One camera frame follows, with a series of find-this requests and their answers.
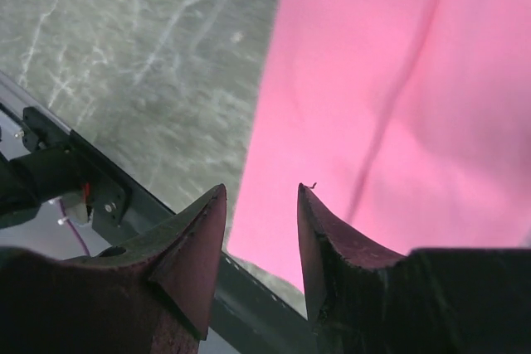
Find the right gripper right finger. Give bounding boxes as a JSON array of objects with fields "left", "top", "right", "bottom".
[{"left": 297, "top": 184, "right": 402, "bottom": 353}]

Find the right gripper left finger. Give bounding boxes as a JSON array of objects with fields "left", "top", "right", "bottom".
[{"left": 61, "top": 184, "right": 227, "bottom": 353}]

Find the pink t shirt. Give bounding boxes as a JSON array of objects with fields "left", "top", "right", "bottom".
[{"left": 227, "top": 0, "right": 530, "bottom": 287}]

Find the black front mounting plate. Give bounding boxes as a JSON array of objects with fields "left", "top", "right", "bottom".
[{"left": 70, "top": 131, "right": 317, "bottom": 354}]

